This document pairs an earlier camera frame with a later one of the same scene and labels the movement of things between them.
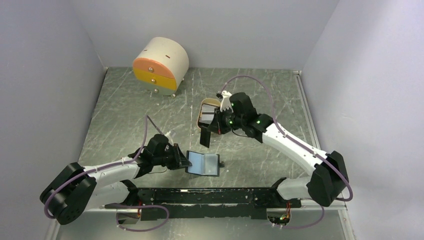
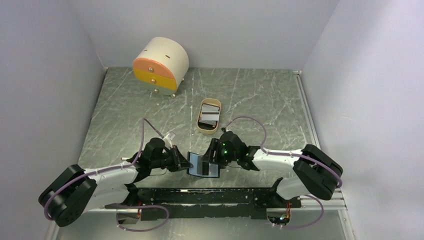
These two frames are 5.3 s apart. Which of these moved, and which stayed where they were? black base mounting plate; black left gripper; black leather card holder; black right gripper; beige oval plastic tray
Moved: black right gripper
Stayed: beige oval plastic tray; black base mounting plate; black left gripper; black leather card holder
